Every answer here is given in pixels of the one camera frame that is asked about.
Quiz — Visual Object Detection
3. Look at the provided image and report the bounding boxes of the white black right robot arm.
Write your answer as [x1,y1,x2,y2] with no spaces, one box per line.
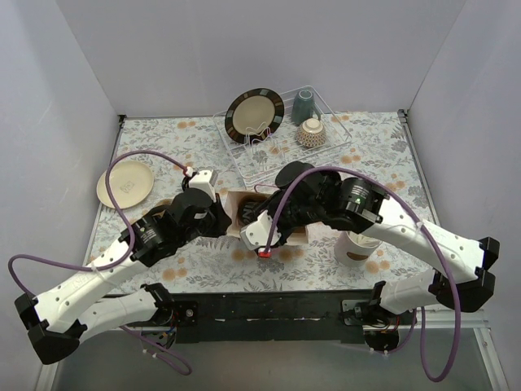
[240,161,500,324]

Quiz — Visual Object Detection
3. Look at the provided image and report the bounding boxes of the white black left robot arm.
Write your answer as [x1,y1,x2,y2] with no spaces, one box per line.
[15,188,231,365]

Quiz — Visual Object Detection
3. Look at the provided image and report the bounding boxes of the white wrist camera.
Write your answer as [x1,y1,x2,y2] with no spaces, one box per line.
[239,210,282,257]
[188,169,218,203]

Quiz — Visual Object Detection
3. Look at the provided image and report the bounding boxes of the dark translucent takeout cup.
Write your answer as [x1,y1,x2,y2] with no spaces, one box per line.
[237,195,262,226]

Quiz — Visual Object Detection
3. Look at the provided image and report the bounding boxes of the aluminium frame rail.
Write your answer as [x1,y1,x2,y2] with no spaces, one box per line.
[37,290,508,390]

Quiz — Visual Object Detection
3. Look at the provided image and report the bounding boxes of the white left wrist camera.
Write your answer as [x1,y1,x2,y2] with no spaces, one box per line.
[188,169,218,203]

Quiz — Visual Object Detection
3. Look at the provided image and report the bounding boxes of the patterned ceramic bowl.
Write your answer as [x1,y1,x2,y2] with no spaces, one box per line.
[296,118,326,148]

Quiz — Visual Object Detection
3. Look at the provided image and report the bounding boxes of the dark rimmed plate in rack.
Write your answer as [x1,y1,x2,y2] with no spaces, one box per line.
[225,88,285,143]

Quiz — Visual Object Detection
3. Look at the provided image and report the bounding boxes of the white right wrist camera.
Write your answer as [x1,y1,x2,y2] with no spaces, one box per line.
[239,210,282,257]

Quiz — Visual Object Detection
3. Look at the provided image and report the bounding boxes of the paper bag pink handles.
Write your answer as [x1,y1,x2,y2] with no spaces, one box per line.
[224,191,309,251]

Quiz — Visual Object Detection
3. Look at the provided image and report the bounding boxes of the grey green mug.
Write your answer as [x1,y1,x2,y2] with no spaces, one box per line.
[291,89,321,125]

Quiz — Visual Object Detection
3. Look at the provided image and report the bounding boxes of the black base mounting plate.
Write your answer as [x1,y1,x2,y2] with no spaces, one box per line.
[162,289,371,344]

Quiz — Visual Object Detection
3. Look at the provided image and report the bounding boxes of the white wire dish rack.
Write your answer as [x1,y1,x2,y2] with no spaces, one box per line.
[213,86,351,187]

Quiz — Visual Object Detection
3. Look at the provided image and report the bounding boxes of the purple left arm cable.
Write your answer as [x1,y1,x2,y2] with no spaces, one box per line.
[7,150,195,376]

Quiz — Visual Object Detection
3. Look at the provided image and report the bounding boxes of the cream plate on table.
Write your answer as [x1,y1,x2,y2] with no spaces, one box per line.
[109,160,154,209]

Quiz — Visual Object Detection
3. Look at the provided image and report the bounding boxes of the white cup with stirrers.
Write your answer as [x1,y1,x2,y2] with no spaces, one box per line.
[334,231,382,267]

